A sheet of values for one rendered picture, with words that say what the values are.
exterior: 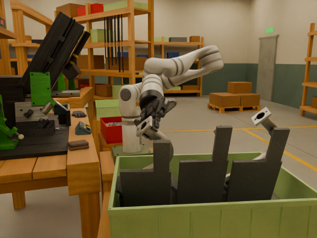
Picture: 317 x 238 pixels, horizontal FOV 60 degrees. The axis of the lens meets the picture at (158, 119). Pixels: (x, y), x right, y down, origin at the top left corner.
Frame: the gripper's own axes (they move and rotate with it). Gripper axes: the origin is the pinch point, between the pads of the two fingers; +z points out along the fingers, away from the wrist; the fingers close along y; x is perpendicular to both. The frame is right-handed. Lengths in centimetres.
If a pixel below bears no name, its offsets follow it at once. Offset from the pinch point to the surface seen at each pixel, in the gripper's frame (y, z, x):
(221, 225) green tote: -0.7, 17.1, 28.2
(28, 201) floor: -216, -99, 39
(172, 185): -10.9, 2.1, 20.5
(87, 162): -50, -25, 9
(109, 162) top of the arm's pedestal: -52, -34, 21
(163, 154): -0.4, 5.5, 5.6
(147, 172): -8.9, 5.5, 7.7
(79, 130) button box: -74, -67, 9
